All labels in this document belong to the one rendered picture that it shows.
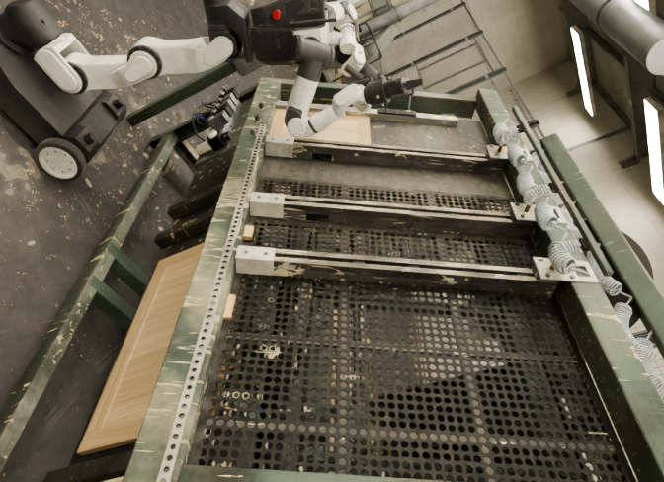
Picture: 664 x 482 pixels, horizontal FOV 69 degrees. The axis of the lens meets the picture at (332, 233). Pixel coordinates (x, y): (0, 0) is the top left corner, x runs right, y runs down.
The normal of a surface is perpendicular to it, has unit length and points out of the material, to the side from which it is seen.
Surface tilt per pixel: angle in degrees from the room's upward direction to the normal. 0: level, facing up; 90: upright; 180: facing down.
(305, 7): 90
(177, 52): 90
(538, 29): 90
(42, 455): 0
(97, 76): 90
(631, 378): 58
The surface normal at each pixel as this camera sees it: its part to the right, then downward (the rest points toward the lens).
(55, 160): -0.03, 0.65
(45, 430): 0.89, -0.33
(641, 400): 0.08, -0.75
